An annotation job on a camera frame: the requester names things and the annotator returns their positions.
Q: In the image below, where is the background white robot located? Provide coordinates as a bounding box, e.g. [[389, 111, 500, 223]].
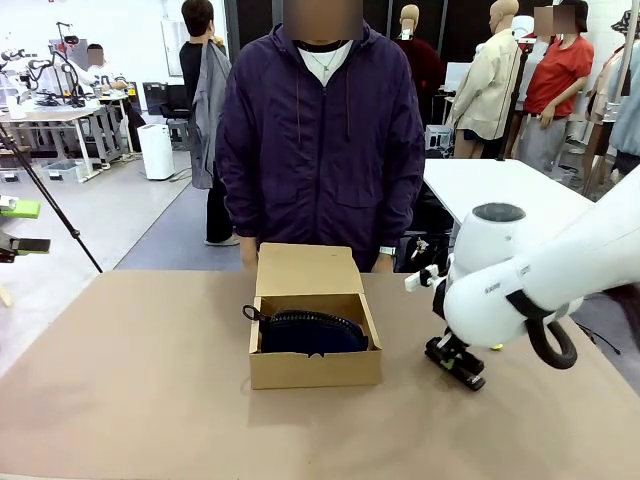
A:
[[45, 21, 87, 109]]

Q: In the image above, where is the mannequin in dark red top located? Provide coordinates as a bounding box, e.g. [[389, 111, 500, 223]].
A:
[[397, 4, 446, 126]]

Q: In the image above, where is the grey garment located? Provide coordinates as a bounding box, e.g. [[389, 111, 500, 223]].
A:
[[190, 40, 233, 190]]

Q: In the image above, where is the grey storage bin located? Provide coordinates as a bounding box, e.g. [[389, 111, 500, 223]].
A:
[[41, 159, 84, 184]]

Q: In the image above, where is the navy zip pouch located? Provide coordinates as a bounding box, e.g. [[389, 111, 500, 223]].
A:
[[242, 304, 371, 358]]

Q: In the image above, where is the background work desk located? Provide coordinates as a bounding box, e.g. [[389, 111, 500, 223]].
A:
[[0, 94, 135, 182]]

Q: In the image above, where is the white air purifier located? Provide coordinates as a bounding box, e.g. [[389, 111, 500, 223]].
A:
[[136, 123, 176, 181]]

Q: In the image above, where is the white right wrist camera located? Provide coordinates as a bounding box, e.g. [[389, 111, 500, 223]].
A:
[[403, 264, 442, 294]]

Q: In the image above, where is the mannequin in beige jacket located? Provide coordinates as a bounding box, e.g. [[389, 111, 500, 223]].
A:
[[444, 0, 524, 160]]

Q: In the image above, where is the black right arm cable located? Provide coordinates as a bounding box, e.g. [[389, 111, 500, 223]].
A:
[[506, 288, 579, 372]]

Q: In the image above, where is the white table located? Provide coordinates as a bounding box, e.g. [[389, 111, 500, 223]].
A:
[[422, 158, 597, 242]]

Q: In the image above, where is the figure in red shirt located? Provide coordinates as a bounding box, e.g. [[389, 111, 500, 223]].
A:
[[517, 0, 596, 176]]

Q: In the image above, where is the black office chair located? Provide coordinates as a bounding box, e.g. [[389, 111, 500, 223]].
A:
[[159, 84, 194, 122]]

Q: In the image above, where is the person in purple jacket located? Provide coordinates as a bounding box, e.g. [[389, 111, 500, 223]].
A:
[[214, 9, 426, 274]]

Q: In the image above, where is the person's right hand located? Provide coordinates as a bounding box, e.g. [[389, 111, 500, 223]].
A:
[[240, 236, 260, 273]]

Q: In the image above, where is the grey wall panel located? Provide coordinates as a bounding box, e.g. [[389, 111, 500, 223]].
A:
[[160, 19, 184, 79]]

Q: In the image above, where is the grey stool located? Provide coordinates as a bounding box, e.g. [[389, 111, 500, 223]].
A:
[[166, 119, 195, 152]]

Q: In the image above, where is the black stapler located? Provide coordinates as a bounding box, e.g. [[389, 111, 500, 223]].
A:
[[424, 349, 487, 393]]

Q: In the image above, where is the brown cardboard box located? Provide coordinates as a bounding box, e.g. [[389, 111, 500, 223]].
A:
[[248, 242, 384, 391]]

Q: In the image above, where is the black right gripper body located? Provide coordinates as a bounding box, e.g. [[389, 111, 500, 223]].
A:
[[431, 279, 451, 321]]

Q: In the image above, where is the person in black shirt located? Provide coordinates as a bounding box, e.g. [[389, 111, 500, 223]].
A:
[[178, 0, 242, 248]]

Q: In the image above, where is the person in white jersey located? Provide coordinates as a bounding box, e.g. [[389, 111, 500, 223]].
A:
[[82, 43, 127, 91]]

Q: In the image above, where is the black tripod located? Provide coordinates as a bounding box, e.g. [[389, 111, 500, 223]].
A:
[[0, 124, 104, 274]]

